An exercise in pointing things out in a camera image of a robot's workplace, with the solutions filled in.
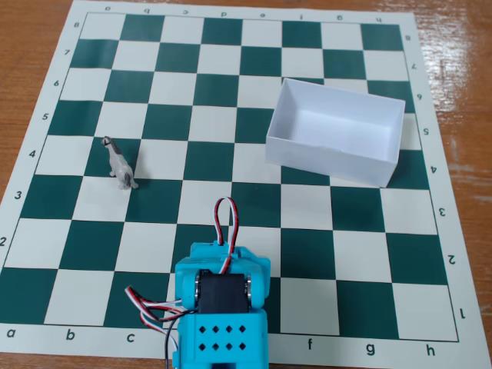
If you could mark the white open cardboard box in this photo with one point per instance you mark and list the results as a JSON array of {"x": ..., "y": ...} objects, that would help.
[{"x": 338, "y": 123}]

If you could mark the green white chessboard mat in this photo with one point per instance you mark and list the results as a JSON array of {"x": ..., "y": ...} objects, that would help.
[{"x": 215, "y": 115}]

